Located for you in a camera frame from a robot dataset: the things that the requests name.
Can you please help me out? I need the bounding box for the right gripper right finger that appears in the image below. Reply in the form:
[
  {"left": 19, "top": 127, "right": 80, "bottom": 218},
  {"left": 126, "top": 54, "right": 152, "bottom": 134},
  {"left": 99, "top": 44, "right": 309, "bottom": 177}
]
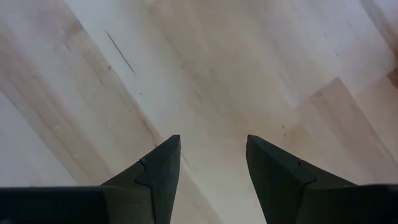
[{"left": 246, "top": 134, "right": 357, "bottom": 224}]

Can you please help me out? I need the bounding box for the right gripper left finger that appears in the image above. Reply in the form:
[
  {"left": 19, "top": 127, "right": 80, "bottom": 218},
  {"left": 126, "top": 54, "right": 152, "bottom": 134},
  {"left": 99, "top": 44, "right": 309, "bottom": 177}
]
[{"left": 101, "top": 134, "right": 182, "bottom": 224}]

